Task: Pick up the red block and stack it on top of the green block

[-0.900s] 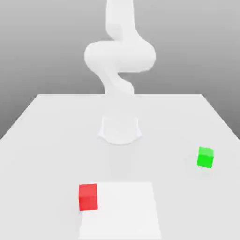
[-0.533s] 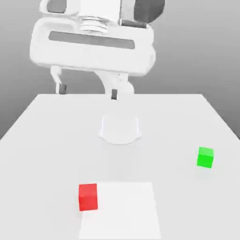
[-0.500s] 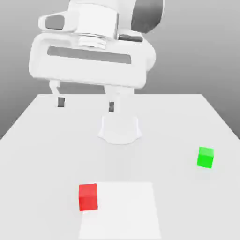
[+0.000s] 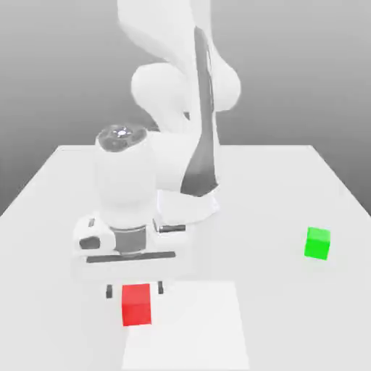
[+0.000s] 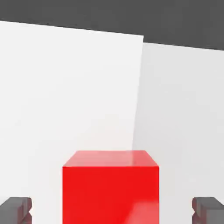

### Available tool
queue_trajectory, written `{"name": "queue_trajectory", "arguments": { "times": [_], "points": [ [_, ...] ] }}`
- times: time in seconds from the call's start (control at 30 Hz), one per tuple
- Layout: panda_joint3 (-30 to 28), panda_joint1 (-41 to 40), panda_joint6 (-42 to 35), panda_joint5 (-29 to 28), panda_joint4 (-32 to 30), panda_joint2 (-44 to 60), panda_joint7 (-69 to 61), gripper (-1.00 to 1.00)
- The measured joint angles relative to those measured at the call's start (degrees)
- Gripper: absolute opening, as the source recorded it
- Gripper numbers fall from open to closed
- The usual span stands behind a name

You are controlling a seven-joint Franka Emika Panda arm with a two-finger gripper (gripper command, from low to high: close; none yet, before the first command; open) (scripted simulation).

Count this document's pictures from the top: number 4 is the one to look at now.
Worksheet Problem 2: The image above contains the small red cube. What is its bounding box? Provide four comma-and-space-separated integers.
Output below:
121, 283, 152, 328

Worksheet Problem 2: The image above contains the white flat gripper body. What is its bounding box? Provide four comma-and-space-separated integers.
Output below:
74, 250, 184, 283

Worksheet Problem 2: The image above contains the small green cube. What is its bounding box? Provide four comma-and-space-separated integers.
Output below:
304, 226, 331, 261

